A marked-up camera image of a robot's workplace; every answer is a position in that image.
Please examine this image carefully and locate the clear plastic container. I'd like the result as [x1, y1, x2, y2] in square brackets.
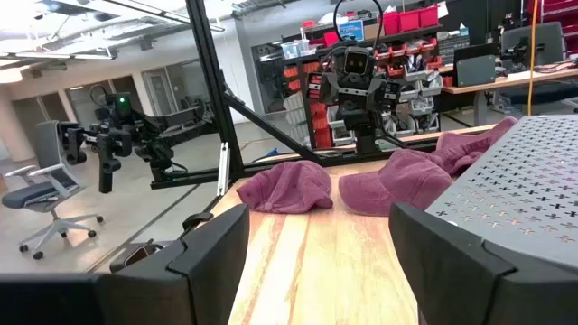
[280, 39, 312, 60]

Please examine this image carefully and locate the grey perforated metal stand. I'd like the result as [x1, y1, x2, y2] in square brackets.
[424, 114, 578, 271]

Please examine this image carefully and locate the yellow hanging cable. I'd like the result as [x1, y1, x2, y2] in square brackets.
[526, 0, 541, 116]

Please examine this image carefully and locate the black storage shelf rack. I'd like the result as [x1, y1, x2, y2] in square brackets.
[252, 4, 446, 150]

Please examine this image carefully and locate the grey office chair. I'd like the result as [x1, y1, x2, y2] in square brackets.
[2, 119, 105, 261]

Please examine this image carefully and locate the white metal bracket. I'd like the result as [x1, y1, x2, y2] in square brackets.
[216, 142, 231, 198]

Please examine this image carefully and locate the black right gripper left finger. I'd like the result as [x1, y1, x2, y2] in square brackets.
[0, 203, 251, 325]

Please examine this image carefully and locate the black aluminium table frame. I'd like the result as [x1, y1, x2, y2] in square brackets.
[150, 0, 452, 190]

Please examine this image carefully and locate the red plastic storage bin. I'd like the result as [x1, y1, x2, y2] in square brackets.
[417, 5, 440, 29]
[382, 11, 401, 36]
[397, 8, 421, 33]

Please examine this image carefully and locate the black cable loop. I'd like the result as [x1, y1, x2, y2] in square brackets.
[332, 0, 385, 51]

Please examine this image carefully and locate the dark grey monitor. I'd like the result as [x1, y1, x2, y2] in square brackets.
[452, 42, 498, 88]

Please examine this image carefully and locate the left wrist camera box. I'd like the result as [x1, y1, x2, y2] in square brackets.
[341, 46, 375, 77]

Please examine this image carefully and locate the maroon hat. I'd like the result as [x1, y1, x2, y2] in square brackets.
[235, 160, 334, 215]
[431, 116, 519, 178]
[338, 148, 454, 218]

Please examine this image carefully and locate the blue cardboard box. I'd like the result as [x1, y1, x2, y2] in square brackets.
[338, 20, 366, 42]

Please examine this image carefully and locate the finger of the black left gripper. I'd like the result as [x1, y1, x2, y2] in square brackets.
[307, 70, 339, 104]
[368, 79, 402, 109]

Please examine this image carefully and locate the wooden office desk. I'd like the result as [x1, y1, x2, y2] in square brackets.
[441, 66, 578, 127]

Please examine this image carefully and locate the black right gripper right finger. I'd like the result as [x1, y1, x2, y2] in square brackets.
[388, 201, 578, 325]

